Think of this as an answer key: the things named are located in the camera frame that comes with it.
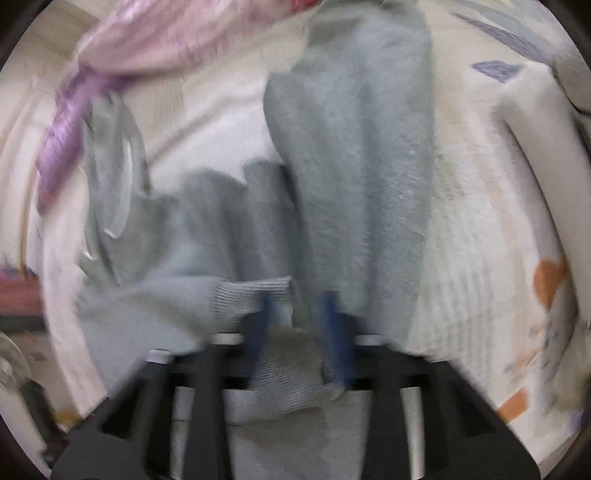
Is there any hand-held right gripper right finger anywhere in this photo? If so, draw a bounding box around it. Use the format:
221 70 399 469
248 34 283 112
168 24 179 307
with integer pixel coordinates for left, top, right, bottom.
318 291 541 480

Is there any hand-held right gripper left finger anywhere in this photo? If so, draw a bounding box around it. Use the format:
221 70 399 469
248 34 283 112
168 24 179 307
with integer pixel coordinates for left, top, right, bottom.
51 293 278 480

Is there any grey sweatshirt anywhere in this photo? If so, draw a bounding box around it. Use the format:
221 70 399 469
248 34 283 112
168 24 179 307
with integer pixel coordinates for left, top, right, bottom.
76 0 437 480

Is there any printed white bed sheet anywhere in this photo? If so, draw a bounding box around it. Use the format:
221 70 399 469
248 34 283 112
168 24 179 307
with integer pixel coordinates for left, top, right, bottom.
0 0 591 467

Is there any red-brown furniture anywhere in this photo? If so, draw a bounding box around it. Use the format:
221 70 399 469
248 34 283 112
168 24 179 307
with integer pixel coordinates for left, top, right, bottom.
0 265 44 319

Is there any electric fan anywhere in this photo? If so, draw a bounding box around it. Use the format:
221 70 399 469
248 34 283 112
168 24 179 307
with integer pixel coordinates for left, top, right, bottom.
0 332 31 393

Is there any white folded cloth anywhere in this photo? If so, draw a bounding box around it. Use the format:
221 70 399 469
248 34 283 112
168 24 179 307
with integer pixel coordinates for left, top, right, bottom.
496 62 591 259

